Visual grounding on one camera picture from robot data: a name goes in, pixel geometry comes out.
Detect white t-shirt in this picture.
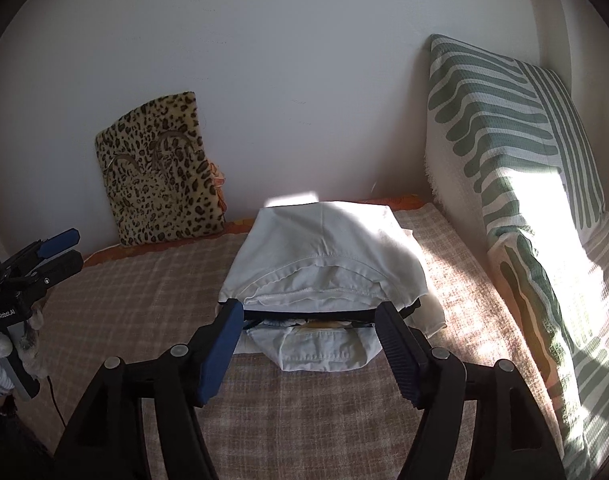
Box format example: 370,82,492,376
219,202,446,336

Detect leopard print cushion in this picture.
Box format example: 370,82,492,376
95,91,225,247

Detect folded light blue garment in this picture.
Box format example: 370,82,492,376
234,320,383,373

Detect orange floral bed sheet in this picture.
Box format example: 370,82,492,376
83,194,427,268

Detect green white striped pillow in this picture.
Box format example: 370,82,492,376
425,35,609,479

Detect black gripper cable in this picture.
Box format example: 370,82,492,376
44,374,68,428

